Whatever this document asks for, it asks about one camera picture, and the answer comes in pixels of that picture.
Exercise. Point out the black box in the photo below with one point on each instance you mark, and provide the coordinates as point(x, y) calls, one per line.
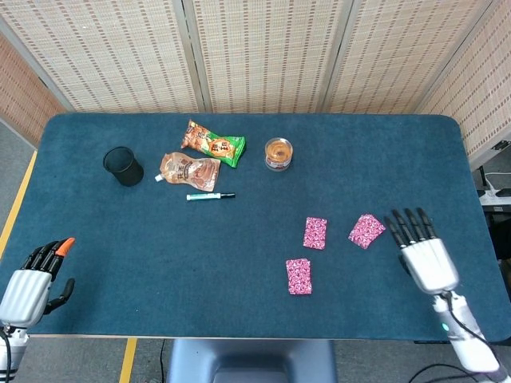
point(503, 231)

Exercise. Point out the orange woven screen panel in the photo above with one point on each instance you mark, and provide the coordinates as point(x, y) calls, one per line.
point(20, 99)

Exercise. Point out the brown spout sauce pouch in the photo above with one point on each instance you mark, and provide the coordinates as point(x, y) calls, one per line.
point(191, 171)

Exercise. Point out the green white marker pen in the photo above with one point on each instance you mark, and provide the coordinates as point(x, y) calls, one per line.
point(203, 196)

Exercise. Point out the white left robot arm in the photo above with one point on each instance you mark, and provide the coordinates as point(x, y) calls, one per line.
point(18, 353)

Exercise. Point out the green orange snack bag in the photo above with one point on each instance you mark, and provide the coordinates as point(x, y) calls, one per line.
point(215, 145)

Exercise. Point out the black mesh pen cup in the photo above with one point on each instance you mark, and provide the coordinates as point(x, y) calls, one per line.
point(125, 171)

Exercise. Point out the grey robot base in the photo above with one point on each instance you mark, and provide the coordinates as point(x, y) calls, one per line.
point(251, 359)

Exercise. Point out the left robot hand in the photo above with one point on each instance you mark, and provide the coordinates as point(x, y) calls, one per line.
point(24, 295)

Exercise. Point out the pink patterned card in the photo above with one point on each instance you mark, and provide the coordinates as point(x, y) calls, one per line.
point(299, 277)
point(315, 233)
point(367, 231)

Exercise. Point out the beige woven screen panel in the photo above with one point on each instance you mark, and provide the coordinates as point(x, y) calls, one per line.
point(399, 56)
point(483, 80)
point(267, 56)
point(112, 56)

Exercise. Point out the yellow floor tape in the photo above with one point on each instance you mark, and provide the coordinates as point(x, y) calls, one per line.
point(20, 199)

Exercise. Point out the clear jar orange contents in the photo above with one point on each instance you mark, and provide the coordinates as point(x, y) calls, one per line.
point(278, 153)

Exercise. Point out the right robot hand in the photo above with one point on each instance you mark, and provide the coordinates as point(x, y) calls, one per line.
point(431, 267)

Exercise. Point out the white power strip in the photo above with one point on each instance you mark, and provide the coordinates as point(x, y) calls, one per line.
point(495, 197)

